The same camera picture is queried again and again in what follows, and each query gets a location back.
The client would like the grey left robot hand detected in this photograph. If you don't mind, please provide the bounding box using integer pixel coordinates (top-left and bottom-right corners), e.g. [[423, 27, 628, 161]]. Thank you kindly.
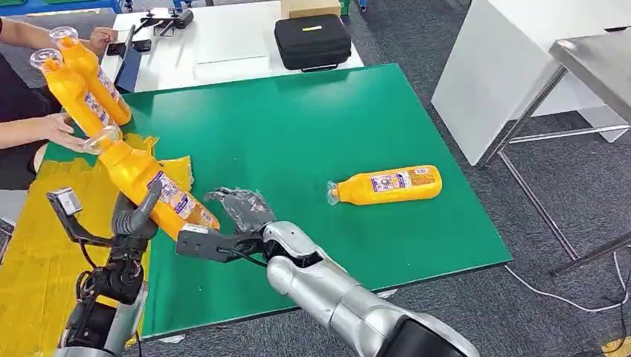
[[112, 179, 164, 238]]

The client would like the person's left hand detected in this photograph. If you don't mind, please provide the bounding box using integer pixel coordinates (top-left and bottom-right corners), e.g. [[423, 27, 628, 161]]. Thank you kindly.
[[89, 27, 120, 57]]

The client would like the person's right hand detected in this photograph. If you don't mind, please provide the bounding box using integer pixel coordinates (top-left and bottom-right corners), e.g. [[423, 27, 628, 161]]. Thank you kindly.
[[36, 112, 97, 155]]

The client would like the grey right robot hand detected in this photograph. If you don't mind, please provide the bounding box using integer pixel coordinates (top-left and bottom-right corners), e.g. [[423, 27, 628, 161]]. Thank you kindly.
[[204, 186, 278, 236]]

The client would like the orange drink bottle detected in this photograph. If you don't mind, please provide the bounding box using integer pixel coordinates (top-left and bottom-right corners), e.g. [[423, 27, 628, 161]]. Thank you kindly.
[[48, 25, 133, 127], [327, 164, 443, 208], [82, 125, 222, 242], [29, 48, 119, 139]]

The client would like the black phone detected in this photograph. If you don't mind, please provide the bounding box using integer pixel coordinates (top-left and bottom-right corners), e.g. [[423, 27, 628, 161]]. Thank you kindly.
[[105, 39, 153, 57]]

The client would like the dark blue folder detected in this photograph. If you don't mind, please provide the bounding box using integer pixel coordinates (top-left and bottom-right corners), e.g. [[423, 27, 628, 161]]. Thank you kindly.
[[114, 25, 144, 94]]

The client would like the person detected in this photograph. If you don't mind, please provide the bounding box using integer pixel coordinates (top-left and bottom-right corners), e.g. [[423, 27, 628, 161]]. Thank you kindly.
[[0, 51, 63, 191]]

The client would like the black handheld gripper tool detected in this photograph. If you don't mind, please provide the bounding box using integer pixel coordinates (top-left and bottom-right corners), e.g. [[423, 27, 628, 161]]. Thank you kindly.
[[140, 8, 195, 37]]

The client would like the green mat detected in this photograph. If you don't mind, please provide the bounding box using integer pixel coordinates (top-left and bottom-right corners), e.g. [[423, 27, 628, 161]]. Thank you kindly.
[[43, 62, 513, 342]]

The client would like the yellow sheet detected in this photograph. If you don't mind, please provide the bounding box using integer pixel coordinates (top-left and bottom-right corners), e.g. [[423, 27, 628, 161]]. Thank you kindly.
[[0, 132, 195, 357]]

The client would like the white table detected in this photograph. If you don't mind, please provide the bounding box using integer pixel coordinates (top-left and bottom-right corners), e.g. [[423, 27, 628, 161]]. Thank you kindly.
[[100, 0, 365, 94]]

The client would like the dark mesh panel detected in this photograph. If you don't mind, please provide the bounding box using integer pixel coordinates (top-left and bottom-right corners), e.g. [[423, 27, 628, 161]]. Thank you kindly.
[[0, 219, 16, 263]]

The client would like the black carry case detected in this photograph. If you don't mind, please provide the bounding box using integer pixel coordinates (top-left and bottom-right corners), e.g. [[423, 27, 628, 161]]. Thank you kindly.
[[274, 13, 353, 74]]

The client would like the cardboard box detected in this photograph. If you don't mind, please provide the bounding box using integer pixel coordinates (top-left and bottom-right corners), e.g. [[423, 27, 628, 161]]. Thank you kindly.
[[281, 0, 342, 19]]

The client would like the white panel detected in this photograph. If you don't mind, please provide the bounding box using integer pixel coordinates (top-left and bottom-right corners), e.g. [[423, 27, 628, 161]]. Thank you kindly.
[[431, 0, 631, 167]]

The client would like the steel table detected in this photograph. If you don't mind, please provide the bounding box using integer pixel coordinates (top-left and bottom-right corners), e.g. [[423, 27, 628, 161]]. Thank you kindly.
[[480, 31, 631, 277]]

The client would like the yellow floor marker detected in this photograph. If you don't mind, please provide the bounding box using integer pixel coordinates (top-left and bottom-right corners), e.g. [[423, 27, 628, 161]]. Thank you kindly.
[[600, 337, 631, 357]]

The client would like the blue frame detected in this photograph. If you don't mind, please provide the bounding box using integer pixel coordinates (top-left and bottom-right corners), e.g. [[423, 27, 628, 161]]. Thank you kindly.
[[0, 0, 124, 16]]

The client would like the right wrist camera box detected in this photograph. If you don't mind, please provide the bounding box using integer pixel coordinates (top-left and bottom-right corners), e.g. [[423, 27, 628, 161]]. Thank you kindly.
[[175, 224, 265, 265]]

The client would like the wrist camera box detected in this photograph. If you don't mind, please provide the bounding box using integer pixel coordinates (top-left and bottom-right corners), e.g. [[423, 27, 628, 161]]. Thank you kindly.
[[175, 224, 265, 265], [46, 187, 112, 248]]

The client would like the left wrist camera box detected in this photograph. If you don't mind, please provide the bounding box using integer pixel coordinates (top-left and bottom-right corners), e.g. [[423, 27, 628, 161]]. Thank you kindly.
[[46, 187, 112, 248]]

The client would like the white cable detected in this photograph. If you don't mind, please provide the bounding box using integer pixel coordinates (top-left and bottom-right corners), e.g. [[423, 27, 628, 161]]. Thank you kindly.
[[503, 251, 631, 315]]

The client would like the black cable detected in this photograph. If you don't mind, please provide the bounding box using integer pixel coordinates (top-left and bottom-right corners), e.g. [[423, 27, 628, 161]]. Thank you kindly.
[[601, 290, 631, 357]]

